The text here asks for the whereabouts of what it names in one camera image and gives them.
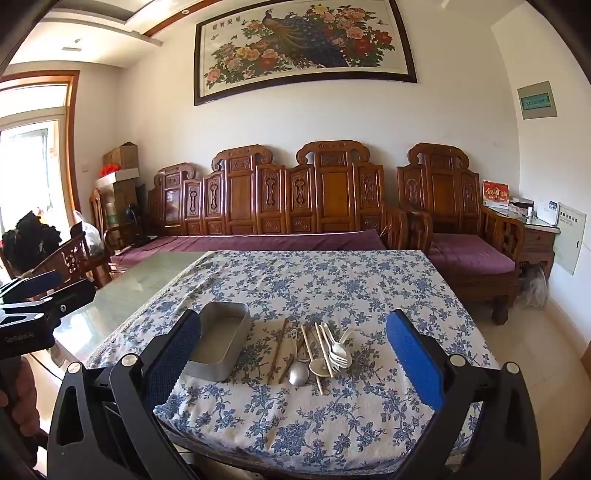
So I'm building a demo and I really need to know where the carved wooden sofa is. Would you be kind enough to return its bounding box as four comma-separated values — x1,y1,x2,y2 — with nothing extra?
148,141,409,252

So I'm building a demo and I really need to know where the rectangular metal box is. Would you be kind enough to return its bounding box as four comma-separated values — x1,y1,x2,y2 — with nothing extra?
184,302,253,382

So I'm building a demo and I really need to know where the person's left hand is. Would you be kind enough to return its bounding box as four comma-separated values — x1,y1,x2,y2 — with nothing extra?
0,356,39,460

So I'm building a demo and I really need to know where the red printed box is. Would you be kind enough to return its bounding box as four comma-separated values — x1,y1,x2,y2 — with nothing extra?
481,180,511,207

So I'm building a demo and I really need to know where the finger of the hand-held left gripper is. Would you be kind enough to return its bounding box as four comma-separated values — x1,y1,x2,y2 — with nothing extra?
0,270,64,301
28,279,97,325

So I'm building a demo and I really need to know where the purple armchair cushion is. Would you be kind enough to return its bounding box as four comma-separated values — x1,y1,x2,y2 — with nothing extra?
431,233,517,276

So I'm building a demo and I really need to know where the clear plastic bag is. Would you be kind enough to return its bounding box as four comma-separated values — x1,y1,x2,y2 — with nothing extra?
71,210,105,256

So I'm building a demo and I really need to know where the wooden door frame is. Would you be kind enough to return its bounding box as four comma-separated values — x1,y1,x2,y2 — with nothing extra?
0,70,81,232

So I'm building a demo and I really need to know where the carved wooden chair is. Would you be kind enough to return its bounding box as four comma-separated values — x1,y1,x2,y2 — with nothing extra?
32,222,114,289

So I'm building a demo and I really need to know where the wooden side table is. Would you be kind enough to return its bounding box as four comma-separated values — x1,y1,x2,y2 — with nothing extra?
485,205,557,282

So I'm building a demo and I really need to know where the purple sofa cushion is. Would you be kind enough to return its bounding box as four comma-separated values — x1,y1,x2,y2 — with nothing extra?
111,229,387,273

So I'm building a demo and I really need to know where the small cardboard box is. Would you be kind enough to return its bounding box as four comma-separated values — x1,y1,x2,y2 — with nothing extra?
102,142,139,172

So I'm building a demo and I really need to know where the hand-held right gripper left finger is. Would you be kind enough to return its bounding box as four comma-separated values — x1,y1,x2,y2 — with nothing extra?
47,309,204,480

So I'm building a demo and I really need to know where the carved wooden armchair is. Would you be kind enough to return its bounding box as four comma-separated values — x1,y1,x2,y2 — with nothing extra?
396,142,527,326

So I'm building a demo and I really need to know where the black clothes pile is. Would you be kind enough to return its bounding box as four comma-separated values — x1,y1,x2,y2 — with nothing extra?
2,211,63,278

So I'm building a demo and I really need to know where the light wooden chopstick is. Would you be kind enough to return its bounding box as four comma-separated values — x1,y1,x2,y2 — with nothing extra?
315,322,334,377
301,324,324,396

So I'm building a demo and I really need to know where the metal fork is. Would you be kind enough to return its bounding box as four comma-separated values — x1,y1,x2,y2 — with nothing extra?
322,323,350,369

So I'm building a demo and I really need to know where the white box with red flowers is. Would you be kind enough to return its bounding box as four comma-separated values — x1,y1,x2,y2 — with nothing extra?
98,164,140,186

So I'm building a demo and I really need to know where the metal spoon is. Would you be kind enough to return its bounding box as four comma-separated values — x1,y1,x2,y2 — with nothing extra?
286,322,311,387

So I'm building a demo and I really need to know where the white wall cabinet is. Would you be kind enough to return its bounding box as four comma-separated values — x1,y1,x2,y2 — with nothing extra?
551,202,588,276

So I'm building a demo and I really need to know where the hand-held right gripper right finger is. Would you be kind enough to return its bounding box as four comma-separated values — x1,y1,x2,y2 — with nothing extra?
385,309,541,480

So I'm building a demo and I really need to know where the grey feather duster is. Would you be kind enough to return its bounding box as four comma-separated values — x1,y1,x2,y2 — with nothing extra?
516,261,550,310

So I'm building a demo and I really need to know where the framed peacock painting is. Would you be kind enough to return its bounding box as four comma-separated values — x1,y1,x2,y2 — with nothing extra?
193,0,419,107

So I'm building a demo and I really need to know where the green wall panel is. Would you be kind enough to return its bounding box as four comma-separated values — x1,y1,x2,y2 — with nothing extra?
516,80,558,121

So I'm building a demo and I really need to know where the blue floral tablecloth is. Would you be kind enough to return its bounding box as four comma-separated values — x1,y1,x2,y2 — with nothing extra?
85,249,502,467

